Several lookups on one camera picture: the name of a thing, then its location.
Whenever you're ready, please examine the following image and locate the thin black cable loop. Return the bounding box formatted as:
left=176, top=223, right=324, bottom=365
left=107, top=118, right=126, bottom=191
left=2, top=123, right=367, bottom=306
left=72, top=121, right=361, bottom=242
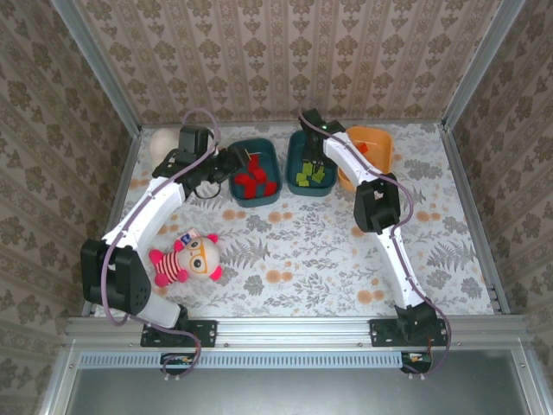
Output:
left=189, top=180, right=222, bottom=200

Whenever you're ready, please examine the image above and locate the orange plastic bin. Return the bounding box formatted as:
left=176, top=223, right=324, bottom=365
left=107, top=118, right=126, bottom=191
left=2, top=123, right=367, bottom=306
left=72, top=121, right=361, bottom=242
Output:
left=336, top=124, right=394, bottom=194

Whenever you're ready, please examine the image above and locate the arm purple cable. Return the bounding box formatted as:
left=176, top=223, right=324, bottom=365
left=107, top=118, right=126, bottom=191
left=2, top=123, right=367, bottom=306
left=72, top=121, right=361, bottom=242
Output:
left=101, top=107, right=221, bottom=381
left=297, top=105, right=453, bottom=381

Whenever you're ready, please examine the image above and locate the aluminium frame post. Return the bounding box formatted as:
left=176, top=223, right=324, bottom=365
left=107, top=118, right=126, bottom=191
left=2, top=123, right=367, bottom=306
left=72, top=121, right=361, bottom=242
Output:
left=50, top=0, right=142, bottom=133
left=442, top=0, right=526, bottom=131

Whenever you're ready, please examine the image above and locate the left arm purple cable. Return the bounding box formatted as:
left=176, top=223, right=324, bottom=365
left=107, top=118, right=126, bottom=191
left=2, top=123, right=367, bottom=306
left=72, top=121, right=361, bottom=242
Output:
left=101, top=107, right=221, bottom=381

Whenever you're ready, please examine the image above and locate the grey metal sheet tray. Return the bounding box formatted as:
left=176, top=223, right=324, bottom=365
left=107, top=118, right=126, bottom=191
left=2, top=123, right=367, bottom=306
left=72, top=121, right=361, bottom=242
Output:
left=38, top=349, right=553, bottom=415

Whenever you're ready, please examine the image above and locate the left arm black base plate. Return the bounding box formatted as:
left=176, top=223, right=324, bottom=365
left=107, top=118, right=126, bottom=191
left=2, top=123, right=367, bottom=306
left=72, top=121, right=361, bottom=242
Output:
left=140, top=318, right=218, bottom=349

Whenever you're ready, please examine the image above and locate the small black electronics board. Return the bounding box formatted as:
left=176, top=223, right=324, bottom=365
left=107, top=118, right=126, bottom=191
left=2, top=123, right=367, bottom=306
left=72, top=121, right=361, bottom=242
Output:
left=160, top=352, right=202, bottom=377
left=400, top=352, right=433, bottom=375

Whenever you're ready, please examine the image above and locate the dark teal plastic bin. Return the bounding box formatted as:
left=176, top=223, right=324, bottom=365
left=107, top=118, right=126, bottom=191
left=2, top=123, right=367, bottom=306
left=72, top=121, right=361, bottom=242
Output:
left=285, top=129, right=339, bottom=199
left=227, top=137, right=284, bottom=208

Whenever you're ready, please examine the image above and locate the white plush teddy bear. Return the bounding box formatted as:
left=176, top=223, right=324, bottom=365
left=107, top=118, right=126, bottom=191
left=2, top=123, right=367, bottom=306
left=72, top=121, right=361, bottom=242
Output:
left=149, top=127, right=182, bottom=168

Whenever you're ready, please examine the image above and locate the floral patterned table cover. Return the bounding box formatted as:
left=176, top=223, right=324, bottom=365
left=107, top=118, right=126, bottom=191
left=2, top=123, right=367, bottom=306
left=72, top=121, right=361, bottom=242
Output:
left=97, top=123, right=496, bottom=319

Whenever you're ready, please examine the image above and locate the aluminium mounting rail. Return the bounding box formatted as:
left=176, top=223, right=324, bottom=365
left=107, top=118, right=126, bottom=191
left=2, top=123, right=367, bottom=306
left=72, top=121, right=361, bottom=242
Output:
left=62, top=315, right=531, bottom=352

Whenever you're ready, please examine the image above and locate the slotted grey cable duct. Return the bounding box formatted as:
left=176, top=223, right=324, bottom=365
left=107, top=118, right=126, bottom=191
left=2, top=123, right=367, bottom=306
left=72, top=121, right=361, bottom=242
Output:
left=79, top=350, right=427, bottom=369

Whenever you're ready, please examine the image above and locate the pink striped plush doll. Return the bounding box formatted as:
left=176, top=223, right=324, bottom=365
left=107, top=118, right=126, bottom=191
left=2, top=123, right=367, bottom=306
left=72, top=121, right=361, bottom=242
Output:
left=149, top=231, right=224, bottom=289

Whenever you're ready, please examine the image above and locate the aluminium side frame rail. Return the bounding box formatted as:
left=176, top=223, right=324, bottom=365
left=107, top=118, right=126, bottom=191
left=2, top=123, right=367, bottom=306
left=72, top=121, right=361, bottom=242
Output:
left=439, top=124, right=512, bottom=316
left=64, top=127, right=142, bottom=334

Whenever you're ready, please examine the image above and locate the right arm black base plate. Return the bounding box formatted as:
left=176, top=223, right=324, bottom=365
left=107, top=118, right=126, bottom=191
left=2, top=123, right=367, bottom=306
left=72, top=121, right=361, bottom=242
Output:
left=369, top=318, right=450, bottom=348

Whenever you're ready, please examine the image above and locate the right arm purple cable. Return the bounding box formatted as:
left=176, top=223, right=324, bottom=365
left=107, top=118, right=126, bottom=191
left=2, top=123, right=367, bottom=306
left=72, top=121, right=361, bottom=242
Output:
left=297, top=105, right=453, bottom=381

